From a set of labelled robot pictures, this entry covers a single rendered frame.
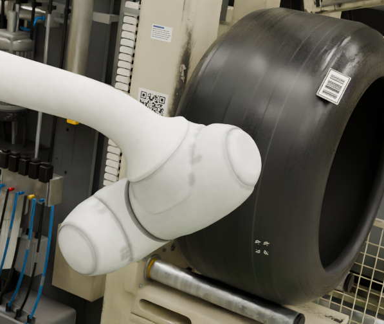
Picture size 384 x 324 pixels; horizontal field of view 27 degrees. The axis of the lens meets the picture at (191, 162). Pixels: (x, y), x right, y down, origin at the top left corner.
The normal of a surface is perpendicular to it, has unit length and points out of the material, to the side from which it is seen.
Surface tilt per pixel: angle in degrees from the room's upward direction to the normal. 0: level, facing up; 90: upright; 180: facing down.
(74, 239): 92
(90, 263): 107
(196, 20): 90
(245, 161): 57
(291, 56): 39
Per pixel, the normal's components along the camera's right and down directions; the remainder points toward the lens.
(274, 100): -0.35, -0.37
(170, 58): -0.51, 0.17
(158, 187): -0.29, 0.53
